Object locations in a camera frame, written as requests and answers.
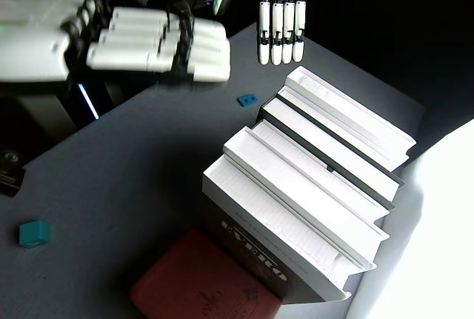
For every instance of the grey cover hardback book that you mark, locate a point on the grey cover hardback book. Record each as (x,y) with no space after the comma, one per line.
(307,204)

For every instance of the picture cover white book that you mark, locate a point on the picture cover white book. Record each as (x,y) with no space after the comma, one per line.
(296,152)

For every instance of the short white light strip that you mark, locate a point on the short white light strip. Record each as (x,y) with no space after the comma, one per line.
(88,101)

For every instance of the small blue block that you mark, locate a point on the small blue block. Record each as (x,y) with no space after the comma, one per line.
(247,100)

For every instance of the grey table cloth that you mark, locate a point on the grey table cloth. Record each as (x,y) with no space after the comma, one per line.
(129,167)

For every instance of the black clamp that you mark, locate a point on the black clamp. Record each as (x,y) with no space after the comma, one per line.
(9,174)

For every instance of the teal cube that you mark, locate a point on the teal cube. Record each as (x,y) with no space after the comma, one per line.
(34,234)

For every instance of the red notebook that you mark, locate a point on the red notebook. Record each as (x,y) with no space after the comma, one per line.
(192,282)

